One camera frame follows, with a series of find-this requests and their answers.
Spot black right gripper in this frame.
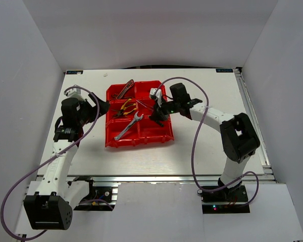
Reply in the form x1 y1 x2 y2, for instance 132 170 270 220
149 97 180 122

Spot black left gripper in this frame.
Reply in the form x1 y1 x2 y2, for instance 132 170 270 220
76 92 110 126

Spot yellow handled pliers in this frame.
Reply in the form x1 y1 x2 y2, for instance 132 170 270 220
113 98 132 118
113 103 137 118

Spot silver open-end wrench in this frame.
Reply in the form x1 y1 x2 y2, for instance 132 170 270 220
114 112 144 141

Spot blue handled screwdriver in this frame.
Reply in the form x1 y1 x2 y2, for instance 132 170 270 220
137 100 154 111

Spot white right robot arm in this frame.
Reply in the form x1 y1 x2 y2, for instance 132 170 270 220
149 83 260 201

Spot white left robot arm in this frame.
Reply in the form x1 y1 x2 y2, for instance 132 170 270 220
23 92 110 230

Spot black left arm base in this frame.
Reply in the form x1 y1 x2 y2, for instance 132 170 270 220
75 180 115 211

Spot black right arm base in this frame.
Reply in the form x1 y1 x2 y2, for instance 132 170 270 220
197 185 250 214

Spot red six-compartment organizer tray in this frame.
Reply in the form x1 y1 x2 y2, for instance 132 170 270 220
105 80 174 148

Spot blue corner label sticker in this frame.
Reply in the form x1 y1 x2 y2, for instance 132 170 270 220
216 69 234 73
66 70 83 75

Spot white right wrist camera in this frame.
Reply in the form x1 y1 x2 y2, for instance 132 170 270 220
149 88 163 107

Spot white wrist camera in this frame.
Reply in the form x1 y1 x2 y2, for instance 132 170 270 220
64 87 83 100
149 88 163 107

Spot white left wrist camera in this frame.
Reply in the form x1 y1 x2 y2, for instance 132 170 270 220
64 87 83 100

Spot aluminium table frame rail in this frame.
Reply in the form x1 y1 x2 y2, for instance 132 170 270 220
66 174 275 183

